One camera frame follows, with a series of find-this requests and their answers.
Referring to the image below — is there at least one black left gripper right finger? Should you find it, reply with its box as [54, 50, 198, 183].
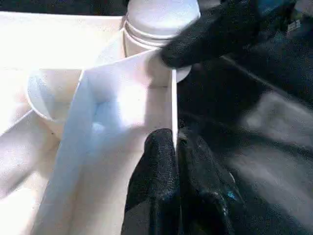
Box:
[178, 128, 246, 235]

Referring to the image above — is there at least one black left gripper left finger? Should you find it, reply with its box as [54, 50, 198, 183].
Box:
[122, 129, 180, 235]

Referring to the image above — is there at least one black mat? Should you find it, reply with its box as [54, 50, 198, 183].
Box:
[0, 0, 313, 235]

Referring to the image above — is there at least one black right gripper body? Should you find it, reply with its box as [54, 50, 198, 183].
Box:
[254, 0, 313, 53]

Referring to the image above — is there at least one white plastic table leg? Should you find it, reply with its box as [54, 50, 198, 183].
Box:
[120, 0, 202, 55]

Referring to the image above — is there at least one white plastic table top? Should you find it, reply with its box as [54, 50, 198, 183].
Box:
[0, 11, 193, 235]

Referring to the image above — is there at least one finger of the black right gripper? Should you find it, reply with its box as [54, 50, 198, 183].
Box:
[159, 0, 267, 70]

